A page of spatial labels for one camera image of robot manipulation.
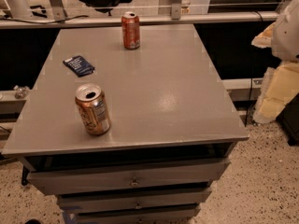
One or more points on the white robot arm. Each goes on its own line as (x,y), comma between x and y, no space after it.
(285,40)

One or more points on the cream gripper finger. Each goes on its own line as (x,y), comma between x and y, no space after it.
(280,85)
(264,39)

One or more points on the small shiny crumpled object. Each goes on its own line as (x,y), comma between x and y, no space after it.
(21,92)

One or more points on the orange soda can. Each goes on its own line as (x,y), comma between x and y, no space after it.
(92,106)

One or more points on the top grey drawer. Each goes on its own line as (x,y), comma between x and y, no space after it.
(129,176)

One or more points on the grey metal rail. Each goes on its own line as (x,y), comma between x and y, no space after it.
(81,21)

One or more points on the dark blue snack packet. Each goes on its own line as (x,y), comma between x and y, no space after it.
(79,65)

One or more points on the white pipe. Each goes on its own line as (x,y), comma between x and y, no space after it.
(19,9)

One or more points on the bottom grey drawer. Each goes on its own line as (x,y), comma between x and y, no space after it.
(130,216)

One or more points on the grey drawer cabinet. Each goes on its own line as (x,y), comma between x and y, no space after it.
(165,100)

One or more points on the middle grey drawer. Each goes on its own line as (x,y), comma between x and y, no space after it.
(134,200)

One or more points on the red coke can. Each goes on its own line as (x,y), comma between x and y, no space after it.
(130,30)

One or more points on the grey drawer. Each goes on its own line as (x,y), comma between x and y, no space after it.
(129,176)
(130,216)
(134,200)

